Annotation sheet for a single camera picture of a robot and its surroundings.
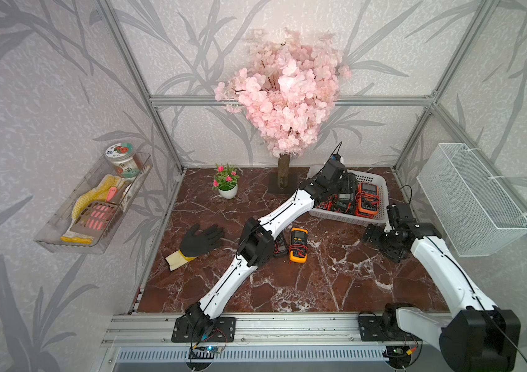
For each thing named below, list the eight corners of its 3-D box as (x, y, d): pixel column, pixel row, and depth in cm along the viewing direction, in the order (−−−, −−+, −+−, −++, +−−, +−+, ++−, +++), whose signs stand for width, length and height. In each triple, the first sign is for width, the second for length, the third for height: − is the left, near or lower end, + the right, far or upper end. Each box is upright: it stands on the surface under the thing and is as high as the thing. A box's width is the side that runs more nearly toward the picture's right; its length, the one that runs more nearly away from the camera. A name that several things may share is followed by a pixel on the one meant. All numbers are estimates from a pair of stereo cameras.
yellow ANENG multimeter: (288, 263, 90) (289, 259, 87) (288, 232, 98) (288, 227, 95) (309, 263, 90) (310, 259, 87) (306, 232, 98) (307, 227, 95)
